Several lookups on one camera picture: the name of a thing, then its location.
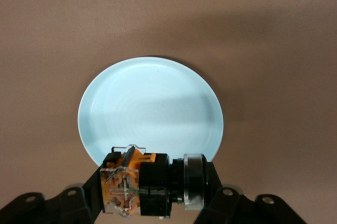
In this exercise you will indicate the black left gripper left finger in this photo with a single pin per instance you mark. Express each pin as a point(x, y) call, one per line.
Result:
point(79, 203)

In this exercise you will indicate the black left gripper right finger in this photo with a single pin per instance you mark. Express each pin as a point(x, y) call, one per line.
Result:
point(218, 205)

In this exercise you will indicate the orange push-button switch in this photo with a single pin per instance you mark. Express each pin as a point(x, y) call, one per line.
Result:
point(152, 181)

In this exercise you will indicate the light blue round plate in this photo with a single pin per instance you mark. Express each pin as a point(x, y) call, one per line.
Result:
point(150, 108)

